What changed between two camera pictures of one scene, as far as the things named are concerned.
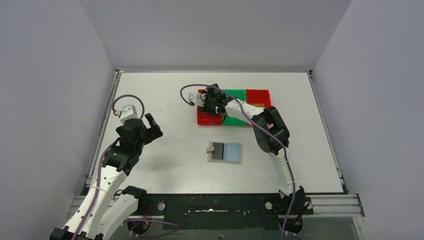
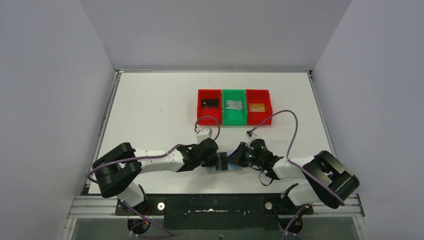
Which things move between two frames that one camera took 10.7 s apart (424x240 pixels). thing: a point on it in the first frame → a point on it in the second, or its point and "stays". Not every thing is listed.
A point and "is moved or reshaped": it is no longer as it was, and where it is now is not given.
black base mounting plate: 223,212 stays
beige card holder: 225,152 is moved or reshaped
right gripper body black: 211,102 → 252,158
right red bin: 258,98 stays
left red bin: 208,118 stays
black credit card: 217,154 is moved or reshaped
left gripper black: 145,129 → 214,156
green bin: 240,94 stays
